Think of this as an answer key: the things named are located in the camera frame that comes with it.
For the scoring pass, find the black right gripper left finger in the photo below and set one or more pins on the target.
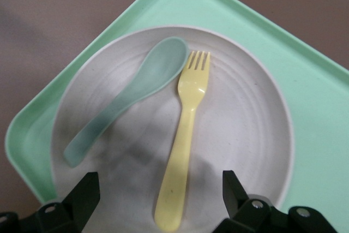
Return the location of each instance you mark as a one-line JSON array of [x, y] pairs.
[[79, 203]]

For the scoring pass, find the light green rectangular tray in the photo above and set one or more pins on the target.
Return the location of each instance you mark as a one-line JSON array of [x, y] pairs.
[[245, 12]]

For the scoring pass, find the yellow plastic fork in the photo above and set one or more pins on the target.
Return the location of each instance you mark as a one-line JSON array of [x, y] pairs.
[[180, 145]]

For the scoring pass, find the round beige plate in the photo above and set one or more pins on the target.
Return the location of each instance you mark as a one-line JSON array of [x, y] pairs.
[[240, 124]]

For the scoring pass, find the teal plastic spoon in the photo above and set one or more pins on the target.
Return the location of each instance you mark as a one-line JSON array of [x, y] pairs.
[[136, 88]]

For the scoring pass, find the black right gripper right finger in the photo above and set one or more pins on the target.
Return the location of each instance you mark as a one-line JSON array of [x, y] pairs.
[[240, 203]]

